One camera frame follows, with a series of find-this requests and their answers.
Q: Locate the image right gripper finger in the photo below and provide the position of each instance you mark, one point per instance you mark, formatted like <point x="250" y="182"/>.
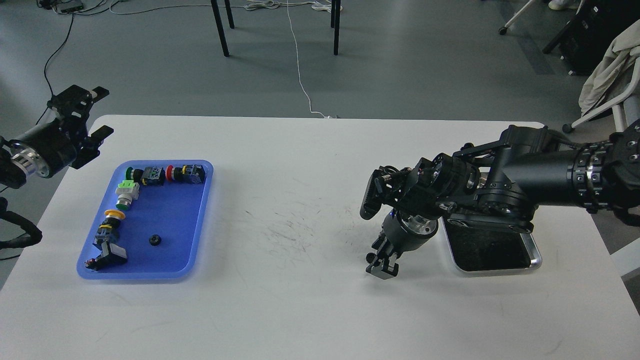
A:
<point x="383" y="250"/>
<point x="387" y="270"/>

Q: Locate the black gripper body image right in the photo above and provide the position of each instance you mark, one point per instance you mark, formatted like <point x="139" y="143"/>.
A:
<point x="403" y="234"/>

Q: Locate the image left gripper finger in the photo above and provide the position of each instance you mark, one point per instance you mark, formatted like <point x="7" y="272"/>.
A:
<point x="72" y="106"/>
<point x="89" y="147"/>

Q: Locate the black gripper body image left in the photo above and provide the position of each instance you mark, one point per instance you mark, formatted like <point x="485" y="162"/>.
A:
<point x="46" y="149"/>

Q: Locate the small black gear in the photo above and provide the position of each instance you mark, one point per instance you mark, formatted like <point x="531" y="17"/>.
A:
<point x="370" y="257"/>
<point x="155" y="240"/>

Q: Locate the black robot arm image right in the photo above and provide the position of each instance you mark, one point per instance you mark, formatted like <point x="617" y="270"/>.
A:
<point x="497" y="186"/>

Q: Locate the silver metal tray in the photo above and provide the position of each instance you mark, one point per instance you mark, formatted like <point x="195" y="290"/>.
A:
<point x="478" y="252"/>

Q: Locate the blue plastic tray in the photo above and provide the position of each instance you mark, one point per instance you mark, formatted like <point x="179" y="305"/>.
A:
<point x="175" y="211"/>

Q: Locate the white green push button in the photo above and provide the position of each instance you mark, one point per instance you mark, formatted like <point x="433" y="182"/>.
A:
<point x="127" y="191"/>

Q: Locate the black power strip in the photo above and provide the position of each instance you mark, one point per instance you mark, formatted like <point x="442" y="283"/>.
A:
<point x="66" y="7"/>

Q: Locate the red emergency stop button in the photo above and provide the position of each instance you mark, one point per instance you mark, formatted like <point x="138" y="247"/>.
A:
<point x="193" y="174"/>

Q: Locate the black table leg left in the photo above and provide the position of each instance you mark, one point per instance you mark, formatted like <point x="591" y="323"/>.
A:
<point x="219" y="23"/>

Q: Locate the black table leg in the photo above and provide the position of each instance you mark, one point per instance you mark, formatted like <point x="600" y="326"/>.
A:
<point x="335" y="15"/>
<point x="219" y="23"/>

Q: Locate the black table leg right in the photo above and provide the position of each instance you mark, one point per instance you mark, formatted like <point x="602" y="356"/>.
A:
<point x="335" y="15"/>

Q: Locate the black cabinet at right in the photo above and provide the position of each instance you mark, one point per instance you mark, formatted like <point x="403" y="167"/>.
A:
<point x="584" y="39"/>

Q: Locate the white sneaker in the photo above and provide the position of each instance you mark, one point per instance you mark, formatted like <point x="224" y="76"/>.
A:
<point x="559" y="5"/>

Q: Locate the beige cloth on chair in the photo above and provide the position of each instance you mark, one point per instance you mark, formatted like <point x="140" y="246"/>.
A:
<point x="620" y="55"/>

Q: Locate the green push button switch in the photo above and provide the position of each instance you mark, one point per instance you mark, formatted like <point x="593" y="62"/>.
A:
<point x="149" y="176"/>

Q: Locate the yellow push button switch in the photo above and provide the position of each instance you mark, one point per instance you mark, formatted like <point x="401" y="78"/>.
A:
<point x="107" y="231"/>

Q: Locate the black white switch module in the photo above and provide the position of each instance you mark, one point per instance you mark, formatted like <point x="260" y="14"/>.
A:
<point x="111" y="254"/>

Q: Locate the white chair frame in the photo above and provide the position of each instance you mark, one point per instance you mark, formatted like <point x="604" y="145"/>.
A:
<point x="624" y="108"/>

